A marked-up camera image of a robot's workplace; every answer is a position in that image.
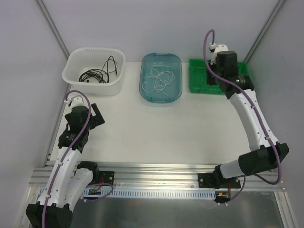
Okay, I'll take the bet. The black USB cable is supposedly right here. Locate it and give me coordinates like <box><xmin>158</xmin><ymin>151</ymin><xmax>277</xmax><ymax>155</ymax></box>
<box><xmin>78</xmin><ymin>55</ymin><xmax>119</xmax><ymax>84</ymax></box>

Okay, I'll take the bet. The thin white wire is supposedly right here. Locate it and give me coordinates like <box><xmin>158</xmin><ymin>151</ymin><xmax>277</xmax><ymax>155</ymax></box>
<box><xmin>142</xmin><ymin>64</ymin><xmax>176</xmax><ymax>95</ymax></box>

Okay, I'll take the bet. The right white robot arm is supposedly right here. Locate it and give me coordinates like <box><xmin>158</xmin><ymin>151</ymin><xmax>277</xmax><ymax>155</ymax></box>
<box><xmin>207</xmin><ymin>50</ymin><xmax>289</xmax><ymax>188</ymax></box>

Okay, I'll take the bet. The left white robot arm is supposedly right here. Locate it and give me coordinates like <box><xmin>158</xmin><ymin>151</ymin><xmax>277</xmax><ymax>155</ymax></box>
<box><xmin>26</xmin><ymin>104</ymin><xmax>105</xmax><ymax>228</ymax></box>

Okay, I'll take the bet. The green plastic tray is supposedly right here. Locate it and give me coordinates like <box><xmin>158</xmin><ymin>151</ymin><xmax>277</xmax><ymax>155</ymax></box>
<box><xmin>189</xmin><ymin>59</ymin><xmax>255</xmax><ymax>95</ymax></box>

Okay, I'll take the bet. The white translucent plastic tub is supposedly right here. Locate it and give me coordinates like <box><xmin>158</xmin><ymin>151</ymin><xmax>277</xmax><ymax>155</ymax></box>
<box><xmin>62</xmin><ymin>47</ymin><xmax>125</xmax><ymax>96</ymax></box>

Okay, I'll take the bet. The blue translucent plastic container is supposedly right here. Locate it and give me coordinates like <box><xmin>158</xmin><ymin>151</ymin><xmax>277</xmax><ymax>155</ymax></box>
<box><xmin>139</xmin><ymin>53</ymin><xmax>182</xmax><ymax>104</ymax></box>

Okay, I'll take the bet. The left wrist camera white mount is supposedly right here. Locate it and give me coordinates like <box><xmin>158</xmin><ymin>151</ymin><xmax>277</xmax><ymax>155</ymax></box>
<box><xmin>64</xmin><ymin>95</ymin><xmax>85</xmax><ymax>108</ymax></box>

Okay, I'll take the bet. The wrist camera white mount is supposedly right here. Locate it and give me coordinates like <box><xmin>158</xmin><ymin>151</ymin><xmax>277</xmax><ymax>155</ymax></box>
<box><xmin>209</xmin><ymin>43</ymin><xmax>228</xmax><ymax>65</ymax></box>
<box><xmin>64</xmin><ymin>95</ymin><xmax>85</xmax><ymax>108</ymax></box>

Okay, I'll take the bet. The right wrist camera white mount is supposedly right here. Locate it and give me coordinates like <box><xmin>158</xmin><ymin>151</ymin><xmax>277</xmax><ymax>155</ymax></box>
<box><xmin>209</xmin><ymin>43</ymin><xmax>228</xmax><ymax>65</ymax></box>

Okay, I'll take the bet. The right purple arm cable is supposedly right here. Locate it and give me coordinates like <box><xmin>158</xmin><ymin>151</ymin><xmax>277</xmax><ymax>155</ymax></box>
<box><xmin>204</xmin><ymin>29</ymin><xmax>283</xmax><ymax>185</ymax></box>

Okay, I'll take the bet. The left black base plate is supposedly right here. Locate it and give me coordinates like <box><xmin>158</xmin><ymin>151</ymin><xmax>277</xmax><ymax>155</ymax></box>
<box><xmin>97</xmin><ymin>171</ymin><xmax>115</xmax><ymax>185</ymax></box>

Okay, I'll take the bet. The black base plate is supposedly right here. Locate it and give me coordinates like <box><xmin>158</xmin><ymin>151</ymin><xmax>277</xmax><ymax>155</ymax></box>
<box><xmin>97</xmin><ymin>171</ymin><xmax>115</xmax><ymax>185</ymax></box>
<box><xmin>198</xmin><ymin>173</ymin><xmax>241</xmax><ymax>190</ymax></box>

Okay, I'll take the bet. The aluminium mounting rail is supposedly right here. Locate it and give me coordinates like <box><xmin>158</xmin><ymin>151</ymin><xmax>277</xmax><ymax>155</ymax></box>
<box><xmin>29</xmin><ymin>161</ymin><xmax>286</xmax><ymax>192</ymax></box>

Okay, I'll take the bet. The aluminium corner post right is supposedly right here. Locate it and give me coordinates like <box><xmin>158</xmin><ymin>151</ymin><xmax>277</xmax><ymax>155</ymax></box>
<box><xmin>244</xmin><ymin>0</ymin><xmax>286</xmax><ymax>63</ymax></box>

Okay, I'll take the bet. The aluminium corner post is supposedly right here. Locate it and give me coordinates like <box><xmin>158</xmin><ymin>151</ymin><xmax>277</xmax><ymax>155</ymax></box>
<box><xmin>244</xmin><ymin>0</ymin><xmax>286</xmax><ymax>63</ymax></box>
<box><xmin>34</xmin><ymin>0</ymin><xmax>70</xmax><ymax>59</ymax></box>

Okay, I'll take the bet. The white slotted cable duct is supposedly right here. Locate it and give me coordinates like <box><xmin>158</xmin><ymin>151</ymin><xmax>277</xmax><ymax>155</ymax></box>
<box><xmin>81</xmin><ymin>187</ymin><xmax>216</xmax><ymax>200</ymax></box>

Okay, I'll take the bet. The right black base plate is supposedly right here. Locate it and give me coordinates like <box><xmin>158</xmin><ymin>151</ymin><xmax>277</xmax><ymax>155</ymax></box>
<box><xmin>198</xmin><ymin>173</ymin><xmax>241</xmax><ymax>190</ymax></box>

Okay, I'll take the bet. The aluminium corner post left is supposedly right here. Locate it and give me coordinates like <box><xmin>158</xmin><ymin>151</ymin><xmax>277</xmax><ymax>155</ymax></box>
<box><xmin>34</xmin><ymin>0</ymin><xmax>70</xmax><ymax>59</ymax></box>

